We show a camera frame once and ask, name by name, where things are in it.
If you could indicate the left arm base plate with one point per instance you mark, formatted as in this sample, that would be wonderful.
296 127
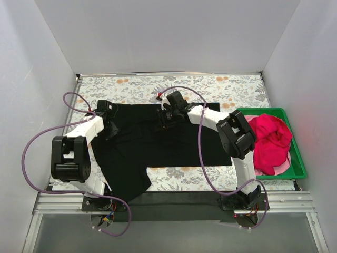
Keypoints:
103 204

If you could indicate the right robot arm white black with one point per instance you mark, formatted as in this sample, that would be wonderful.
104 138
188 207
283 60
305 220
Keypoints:
236 136

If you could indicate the floral table mat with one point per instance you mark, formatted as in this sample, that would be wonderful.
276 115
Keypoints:
230 91

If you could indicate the aluminium frame rail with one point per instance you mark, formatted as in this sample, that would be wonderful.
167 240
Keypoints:
279 201

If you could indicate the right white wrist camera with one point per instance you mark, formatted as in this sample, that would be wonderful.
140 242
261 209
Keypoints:
165 104

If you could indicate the black t shirt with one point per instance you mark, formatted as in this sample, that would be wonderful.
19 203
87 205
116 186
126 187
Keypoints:
140 144

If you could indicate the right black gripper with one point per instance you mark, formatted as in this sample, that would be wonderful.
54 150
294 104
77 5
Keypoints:
163 119

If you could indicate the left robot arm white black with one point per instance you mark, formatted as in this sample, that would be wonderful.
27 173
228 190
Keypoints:
70 158

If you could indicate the pink t shirt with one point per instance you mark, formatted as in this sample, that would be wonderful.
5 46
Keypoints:
279 170

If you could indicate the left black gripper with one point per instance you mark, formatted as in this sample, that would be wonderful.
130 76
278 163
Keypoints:
112 130

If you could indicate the green plastic bin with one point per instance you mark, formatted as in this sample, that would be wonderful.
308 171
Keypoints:
297 168

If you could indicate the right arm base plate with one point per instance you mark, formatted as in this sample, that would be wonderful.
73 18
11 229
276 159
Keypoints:
237 204

